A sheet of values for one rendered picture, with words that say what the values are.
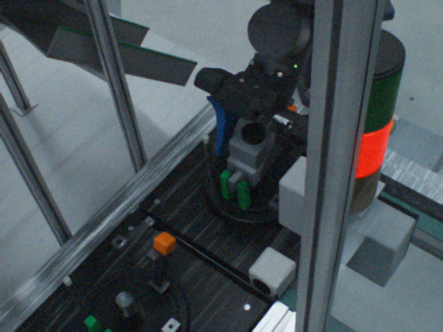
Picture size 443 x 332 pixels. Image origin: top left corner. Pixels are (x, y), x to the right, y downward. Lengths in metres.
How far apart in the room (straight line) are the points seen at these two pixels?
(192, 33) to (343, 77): 0.94
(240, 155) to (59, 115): 0.49
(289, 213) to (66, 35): 0.38
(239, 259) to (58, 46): 0.36
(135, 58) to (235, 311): 0.38
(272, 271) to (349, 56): 0.47
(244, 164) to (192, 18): 0.59
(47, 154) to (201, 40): 0.39
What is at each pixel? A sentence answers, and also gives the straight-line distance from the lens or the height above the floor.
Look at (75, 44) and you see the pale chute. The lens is 0.81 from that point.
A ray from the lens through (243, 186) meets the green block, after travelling 0.79.
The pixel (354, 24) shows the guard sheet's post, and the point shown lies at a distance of 0.33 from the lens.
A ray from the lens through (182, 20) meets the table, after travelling 1.32.
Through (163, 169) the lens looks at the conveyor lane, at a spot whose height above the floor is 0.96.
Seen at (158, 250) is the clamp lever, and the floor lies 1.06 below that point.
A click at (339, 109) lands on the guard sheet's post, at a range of 0.38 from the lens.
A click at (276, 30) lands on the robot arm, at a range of 0.66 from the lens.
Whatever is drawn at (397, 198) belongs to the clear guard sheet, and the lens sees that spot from 0.43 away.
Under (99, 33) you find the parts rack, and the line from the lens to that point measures 0.78.
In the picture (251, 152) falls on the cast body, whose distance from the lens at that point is 0.76.
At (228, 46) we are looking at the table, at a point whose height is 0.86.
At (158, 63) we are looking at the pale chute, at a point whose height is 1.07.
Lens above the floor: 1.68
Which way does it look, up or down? 52 degrees down
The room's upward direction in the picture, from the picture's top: 7 degrees counter-clockwise
